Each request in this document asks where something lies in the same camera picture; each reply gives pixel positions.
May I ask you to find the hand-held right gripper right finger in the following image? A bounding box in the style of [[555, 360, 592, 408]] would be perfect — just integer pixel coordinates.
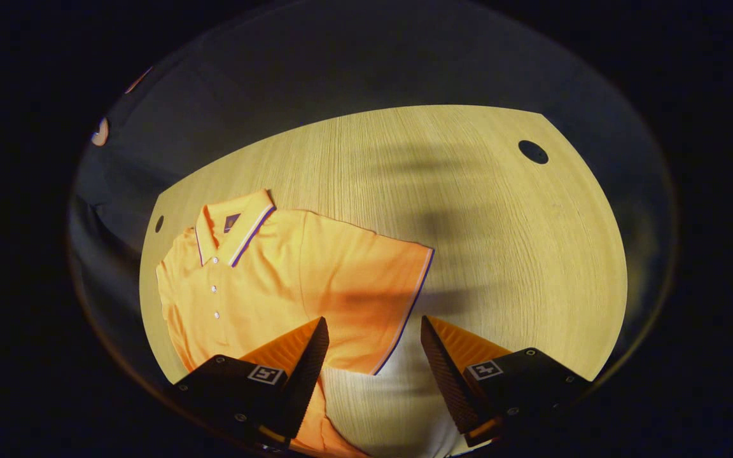
[[420, 314, 594, 448]]

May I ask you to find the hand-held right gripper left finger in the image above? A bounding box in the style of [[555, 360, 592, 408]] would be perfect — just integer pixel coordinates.
[[168, 316, 331, 451]]

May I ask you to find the orange polo T-shirt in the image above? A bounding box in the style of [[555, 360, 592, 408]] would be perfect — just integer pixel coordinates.
[[155, 188, 435, 458]]

